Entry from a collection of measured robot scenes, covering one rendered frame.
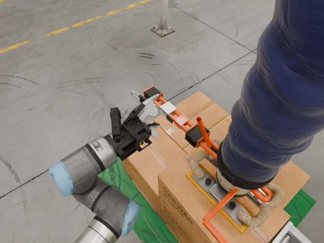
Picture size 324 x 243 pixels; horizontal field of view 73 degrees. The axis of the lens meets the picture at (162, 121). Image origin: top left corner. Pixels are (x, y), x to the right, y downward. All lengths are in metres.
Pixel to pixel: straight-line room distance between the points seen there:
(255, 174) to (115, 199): 0.45
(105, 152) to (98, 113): 2.28
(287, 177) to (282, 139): 1.36
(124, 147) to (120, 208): 0.17
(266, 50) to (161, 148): 1.44
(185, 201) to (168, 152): 0.66
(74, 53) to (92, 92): 0.98
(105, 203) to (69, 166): 0.16
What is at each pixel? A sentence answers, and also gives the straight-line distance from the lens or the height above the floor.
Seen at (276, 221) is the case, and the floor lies 0.94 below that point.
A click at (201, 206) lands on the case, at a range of 1.25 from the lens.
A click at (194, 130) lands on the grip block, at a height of 1.25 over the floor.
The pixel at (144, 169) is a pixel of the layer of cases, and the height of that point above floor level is 0.54.
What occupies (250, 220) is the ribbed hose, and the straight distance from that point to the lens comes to 1.03.
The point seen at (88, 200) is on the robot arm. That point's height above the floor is 1.48.
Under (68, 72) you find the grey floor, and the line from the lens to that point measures 3.59.
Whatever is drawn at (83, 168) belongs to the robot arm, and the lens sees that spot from 0.61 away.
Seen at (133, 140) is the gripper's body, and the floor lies 1.59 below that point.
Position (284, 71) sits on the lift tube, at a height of 1.84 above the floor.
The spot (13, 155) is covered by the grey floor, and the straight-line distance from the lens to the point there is 2.91.
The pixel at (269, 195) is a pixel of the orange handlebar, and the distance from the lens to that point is 1.02.
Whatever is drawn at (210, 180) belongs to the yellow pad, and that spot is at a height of 1.16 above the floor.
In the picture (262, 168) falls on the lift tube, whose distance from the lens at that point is 0.79.
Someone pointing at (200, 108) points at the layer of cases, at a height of 0.54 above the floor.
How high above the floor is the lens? 2.13
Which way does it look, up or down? 52 degrees down
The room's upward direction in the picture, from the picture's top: straight up
